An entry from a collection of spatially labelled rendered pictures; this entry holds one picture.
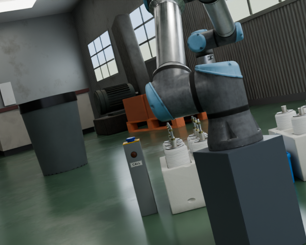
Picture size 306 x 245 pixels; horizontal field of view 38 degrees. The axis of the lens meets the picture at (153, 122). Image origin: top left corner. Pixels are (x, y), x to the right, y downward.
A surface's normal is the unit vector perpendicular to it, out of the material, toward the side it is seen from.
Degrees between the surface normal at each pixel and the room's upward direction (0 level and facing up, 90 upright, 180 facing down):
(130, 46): 78
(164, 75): 54
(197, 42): 90
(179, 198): 90
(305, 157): 90
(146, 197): 90
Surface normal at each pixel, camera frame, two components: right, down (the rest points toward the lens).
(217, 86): -0.27, 0.14
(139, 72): 0.23, -0.21
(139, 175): 0.01, 0.07
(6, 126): 0.40, -0.04
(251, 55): -0.88, 0.25
